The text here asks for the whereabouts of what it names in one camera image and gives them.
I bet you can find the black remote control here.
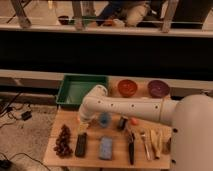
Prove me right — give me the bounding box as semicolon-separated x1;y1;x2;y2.
75;133;87;157

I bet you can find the yellow banana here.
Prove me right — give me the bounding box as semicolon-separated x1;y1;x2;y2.
150;130;163;159

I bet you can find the green plastic tray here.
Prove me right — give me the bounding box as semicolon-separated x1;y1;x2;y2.
56;75;108;110

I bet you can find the person in background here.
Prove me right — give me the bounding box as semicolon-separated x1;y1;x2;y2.
96;0;156;27

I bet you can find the bunch of dark grapes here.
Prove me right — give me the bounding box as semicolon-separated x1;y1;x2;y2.
54;125;73;158

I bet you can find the black handled knife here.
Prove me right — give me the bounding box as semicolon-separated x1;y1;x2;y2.
128;131;135;165

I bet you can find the purple bowl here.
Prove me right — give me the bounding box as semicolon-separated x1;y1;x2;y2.
148;80;170;98

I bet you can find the orange carrot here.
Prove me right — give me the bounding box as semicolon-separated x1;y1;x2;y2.
130;117;139;126

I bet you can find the red bowl on shelf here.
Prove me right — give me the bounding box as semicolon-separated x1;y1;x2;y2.
102;20;114;26

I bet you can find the green tray on shelf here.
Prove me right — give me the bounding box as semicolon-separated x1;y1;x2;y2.
68;16;97;26

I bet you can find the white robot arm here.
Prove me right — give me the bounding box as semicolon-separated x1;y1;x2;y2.
79;85;213;171

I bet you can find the metal spoon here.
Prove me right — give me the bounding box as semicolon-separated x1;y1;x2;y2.
140;131;151;161

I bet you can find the blue sponge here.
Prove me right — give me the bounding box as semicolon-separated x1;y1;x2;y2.
99;137;113;160

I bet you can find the dark bowl on shelf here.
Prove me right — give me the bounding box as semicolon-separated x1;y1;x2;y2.
58;15;69;25

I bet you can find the blue cup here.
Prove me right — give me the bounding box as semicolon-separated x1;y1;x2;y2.
98;113;111;128

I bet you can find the black power adapter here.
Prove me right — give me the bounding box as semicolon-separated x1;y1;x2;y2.
21;111;32;121

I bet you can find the small dark can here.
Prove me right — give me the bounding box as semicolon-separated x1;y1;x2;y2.
117;117;128;130

